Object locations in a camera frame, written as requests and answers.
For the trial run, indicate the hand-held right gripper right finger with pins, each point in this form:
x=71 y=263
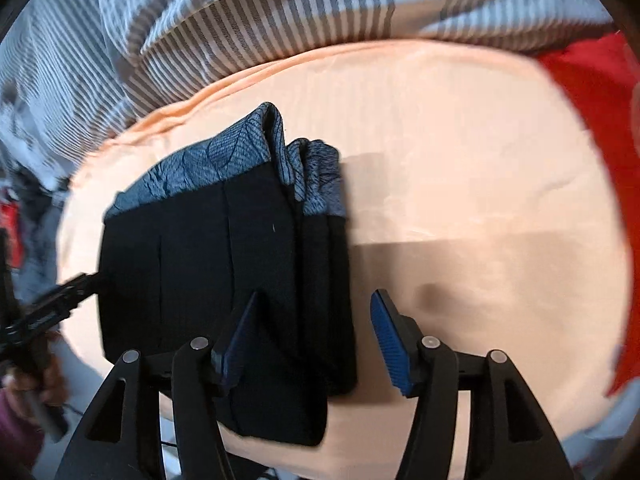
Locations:
x=390 y=345

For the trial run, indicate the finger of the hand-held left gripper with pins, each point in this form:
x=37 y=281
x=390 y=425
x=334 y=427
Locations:
x=65 y=295

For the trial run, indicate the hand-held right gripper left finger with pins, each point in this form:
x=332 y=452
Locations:
x=240 y=350

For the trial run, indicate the black pants with blue waistband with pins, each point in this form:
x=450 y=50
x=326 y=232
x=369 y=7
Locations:
x=200 y=260

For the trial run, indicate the person's left forearm maroon sleeve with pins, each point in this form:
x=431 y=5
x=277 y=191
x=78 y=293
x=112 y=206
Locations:
x=15 y=435

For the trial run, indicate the person's left hand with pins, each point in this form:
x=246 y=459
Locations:
x=52 y=382

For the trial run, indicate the small red object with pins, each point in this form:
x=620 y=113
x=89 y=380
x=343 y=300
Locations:
x=11 y=230

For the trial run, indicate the peach bed sheet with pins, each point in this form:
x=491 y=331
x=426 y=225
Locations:
x=475 y=185

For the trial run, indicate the red cloth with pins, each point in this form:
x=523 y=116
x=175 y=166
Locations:
x=600 y=110

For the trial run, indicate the grey white striped blanket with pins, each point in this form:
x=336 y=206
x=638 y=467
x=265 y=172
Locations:
x=250 y=20

